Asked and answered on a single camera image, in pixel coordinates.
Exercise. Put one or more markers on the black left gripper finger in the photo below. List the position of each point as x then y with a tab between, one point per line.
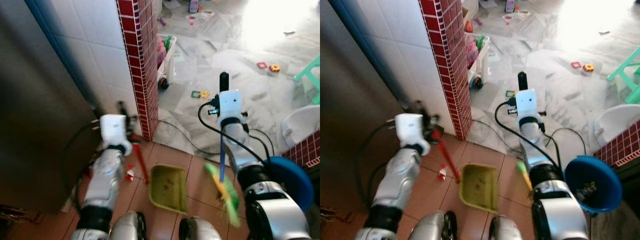
522	81
224	82

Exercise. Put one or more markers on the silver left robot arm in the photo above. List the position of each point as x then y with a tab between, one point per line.
102	175
397	177

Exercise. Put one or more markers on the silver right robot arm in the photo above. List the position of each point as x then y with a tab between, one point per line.
260	190
550	200

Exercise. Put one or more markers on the green square toy tile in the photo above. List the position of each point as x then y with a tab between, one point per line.
195	94
509	93

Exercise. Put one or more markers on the yellow toy tile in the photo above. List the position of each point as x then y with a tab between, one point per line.
204	94

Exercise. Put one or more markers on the red square toy tile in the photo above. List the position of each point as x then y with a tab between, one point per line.
576	65
262	65

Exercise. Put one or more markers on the white toy cart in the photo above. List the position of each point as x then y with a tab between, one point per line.
167	60
479	62

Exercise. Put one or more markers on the orange toy tile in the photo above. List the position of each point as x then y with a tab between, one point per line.
588	67
274	68

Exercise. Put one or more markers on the grey metal fridge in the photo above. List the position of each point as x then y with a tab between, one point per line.
355	110
35	110

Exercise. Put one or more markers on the green plastic stool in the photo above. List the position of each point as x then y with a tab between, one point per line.
626	62
311	67

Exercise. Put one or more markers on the white plastic bucket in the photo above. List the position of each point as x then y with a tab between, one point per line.
302	125
617	125

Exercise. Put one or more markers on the silver robot left leg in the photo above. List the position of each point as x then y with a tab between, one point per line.
432	227
127	227

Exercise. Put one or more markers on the silver robot leg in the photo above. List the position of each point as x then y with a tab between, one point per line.
432	227
510	230
127	227
200	230

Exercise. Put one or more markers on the blue plastic basin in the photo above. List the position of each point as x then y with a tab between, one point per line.
595	182
295	180

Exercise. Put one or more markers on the silver robot right leg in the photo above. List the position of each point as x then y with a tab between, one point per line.
510	230
200	230

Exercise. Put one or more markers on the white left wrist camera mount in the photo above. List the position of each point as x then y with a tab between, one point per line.
411	127
114	129

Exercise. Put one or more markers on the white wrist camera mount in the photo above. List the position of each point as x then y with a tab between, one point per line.
230	106
411	127
114	129
526	105

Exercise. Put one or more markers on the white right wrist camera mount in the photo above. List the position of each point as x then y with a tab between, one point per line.
526	105
230	106

